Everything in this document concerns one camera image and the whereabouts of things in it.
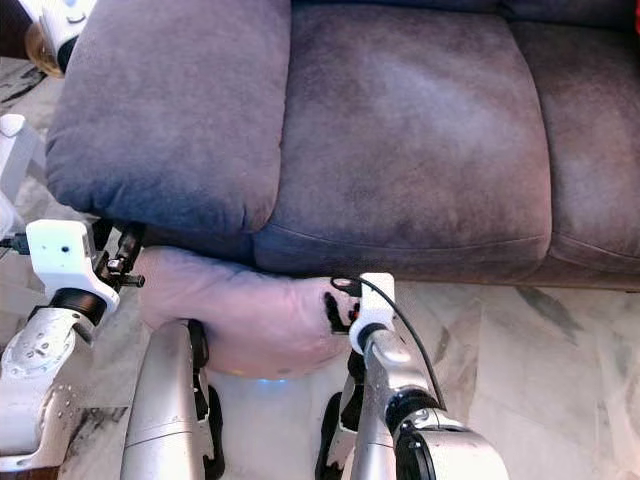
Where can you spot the silver left robot leg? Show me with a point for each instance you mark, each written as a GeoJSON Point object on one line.
{"type": "Point", "coordinates": [165, 410]}

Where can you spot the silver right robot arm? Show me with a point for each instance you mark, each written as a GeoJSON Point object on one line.
{"type": "Point", "coordinates": [430, 430]}

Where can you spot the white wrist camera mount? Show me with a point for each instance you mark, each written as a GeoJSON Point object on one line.
{"type": "Point", "coordinates": [376, 305]}
{"type": "Point", "coordinates": [60, 255]}

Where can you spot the grey-purple suede sofa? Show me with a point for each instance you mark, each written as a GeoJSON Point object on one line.
{"type": "Point", "coordinates": [400, 130]}

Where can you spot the amber glass object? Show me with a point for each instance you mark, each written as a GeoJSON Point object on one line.
{"type": "Point", "coordinates": [40, 52]}

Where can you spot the pale pink pillow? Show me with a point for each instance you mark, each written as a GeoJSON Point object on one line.
{"type": "Point", "coordinates": [250, 320]}

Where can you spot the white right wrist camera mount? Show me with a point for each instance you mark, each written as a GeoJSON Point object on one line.
{"type": "Point", "coordinates": [376, 305]}

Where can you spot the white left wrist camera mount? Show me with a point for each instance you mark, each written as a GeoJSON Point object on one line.
{"type": "Point", "coordinates": [60, 255]}

